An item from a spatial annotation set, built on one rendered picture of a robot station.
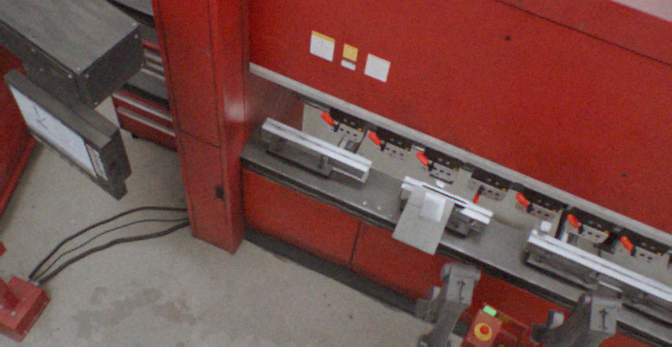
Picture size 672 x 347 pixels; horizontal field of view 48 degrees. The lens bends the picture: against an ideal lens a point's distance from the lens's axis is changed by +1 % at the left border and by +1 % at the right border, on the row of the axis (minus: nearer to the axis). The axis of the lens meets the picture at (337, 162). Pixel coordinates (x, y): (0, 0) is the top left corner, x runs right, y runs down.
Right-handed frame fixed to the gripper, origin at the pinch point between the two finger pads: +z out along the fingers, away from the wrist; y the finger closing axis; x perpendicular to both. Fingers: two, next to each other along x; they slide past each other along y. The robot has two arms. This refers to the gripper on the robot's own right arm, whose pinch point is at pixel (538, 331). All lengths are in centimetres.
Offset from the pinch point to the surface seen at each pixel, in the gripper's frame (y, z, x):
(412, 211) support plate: 54, 18, -36
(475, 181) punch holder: 34, -2, -51
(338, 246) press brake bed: 80, 72, -14
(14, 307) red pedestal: 226, 74, 44
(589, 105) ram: 14, -60, -76
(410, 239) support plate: 53, 12, -24
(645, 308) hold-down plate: -46, 18, -16
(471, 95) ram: 47, -42, -75
